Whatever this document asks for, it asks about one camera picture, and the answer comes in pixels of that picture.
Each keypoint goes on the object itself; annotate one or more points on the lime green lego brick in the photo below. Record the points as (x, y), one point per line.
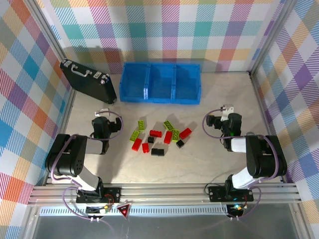
(168, 125)
(141, 125)
(135, 135)
(175, 135)

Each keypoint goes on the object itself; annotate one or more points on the red lego brick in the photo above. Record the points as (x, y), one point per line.
(136, 144)
(155, 133)
(185, 133)
(168, 137)
(145, 148)

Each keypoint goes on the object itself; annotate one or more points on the black lego brick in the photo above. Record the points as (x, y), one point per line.
(154, 151)
(150, 139)
(160, 152)
(180, 143)

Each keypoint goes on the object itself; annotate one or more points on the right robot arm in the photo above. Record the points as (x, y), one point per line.
(264, 156)

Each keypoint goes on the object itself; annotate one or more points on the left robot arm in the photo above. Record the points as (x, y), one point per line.
(67, 154)

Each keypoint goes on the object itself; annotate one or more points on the black carrying case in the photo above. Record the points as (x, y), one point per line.
(92, 85)

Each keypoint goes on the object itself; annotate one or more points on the blue three-compartment bin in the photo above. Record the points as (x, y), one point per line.
(159, 82)

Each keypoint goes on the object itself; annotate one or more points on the left circuit board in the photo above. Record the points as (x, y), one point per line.
(99, 210)

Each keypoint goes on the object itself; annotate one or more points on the circuit board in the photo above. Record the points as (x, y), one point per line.
(99, 210)
(235, 207)

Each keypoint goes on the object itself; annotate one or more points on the right circuit board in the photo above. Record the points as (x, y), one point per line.
(235, 207)

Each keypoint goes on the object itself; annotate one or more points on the red triangular sign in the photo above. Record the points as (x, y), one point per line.
(124, 211)

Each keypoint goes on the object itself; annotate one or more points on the perforated metal strip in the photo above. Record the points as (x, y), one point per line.
(162, 211)

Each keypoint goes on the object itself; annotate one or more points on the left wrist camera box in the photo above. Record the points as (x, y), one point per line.
(114, 125)

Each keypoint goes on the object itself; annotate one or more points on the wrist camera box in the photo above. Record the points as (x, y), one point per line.
(213, 121)
(114, 125)

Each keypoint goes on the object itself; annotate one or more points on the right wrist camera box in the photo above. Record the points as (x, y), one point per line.
(213, 121)

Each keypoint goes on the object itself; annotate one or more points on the aluminium side rail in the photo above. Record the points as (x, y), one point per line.
(265, 112)
(66, 112)

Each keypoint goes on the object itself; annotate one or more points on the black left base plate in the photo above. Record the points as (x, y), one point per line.
(114, 195)

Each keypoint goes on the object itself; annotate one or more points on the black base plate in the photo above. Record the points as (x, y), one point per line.
(216, 194)
(114, 195)

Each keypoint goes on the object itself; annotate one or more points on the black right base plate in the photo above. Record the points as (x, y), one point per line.
(216, 194)

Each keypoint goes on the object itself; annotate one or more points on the aluminium front rail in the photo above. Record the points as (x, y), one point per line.
(162, 194)

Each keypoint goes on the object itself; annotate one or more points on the aluminium corner post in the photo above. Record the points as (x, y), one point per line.
(271, 37)
(53, 42)

